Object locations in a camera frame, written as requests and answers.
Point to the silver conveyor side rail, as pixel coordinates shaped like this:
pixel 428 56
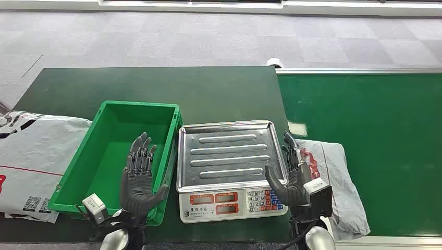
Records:
pixel 359 71
pixel 390 242

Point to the white round conveyor roller end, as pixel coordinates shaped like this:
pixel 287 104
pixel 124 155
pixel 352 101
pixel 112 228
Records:
pixel 275 62

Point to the green plastic crate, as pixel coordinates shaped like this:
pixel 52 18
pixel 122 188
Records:
pixel 103 155

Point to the grey red-printed mailer package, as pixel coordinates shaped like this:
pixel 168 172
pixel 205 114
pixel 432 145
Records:
pixel 342 193

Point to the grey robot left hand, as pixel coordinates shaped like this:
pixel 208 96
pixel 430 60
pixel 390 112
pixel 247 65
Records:
pixel 138 193

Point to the large white printed mailer bag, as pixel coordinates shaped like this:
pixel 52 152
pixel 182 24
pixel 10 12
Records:
pixel 34 155

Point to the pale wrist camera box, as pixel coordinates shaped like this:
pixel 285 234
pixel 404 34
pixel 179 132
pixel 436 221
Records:
pixel 319 198
pixel 95 207

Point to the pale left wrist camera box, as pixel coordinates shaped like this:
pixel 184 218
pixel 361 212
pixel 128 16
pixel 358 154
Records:
pixel 95 207

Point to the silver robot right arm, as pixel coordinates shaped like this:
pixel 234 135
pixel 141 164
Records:
pixel 319 240

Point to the white electronic scale body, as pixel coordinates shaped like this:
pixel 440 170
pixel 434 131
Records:
pixel 214 207

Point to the steel scale tray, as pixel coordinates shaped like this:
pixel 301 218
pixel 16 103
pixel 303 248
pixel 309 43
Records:
pixel 228 155

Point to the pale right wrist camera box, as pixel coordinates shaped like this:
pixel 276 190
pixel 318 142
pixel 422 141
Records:
pixel 319 198

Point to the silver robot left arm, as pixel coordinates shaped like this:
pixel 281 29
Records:
pixel 115 241

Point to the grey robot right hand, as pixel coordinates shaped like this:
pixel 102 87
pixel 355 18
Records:
pixel 293 193

